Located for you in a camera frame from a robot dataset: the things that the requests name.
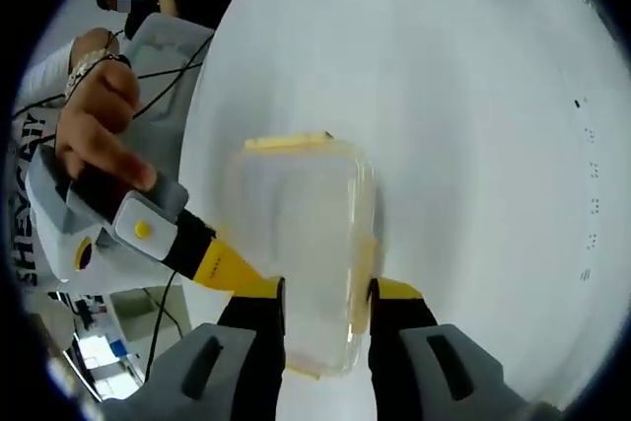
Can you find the person's white printed shirt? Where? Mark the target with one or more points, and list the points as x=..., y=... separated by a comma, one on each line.
x=39, y=110

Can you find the person's left hand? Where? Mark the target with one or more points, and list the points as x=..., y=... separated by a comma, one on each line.
x=103, y=120

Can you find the grey chair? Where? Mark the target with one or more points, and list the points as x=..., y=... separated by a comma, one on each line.
x=162, y=66

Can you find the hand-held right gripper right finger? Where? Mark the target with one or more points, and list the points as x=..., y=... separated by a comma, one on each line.
x=443, y=371

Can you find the clear yellow plastic buckle box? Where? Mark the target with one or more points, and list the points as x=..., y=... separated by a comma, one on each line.
x=305, y=253

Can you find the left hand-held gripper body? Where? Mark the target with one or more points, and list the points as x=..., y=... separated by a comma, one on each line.
x=54, y=229

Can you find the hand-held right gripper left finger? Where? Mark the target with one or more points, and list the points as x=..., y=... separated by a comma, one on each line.
x=222, y=367

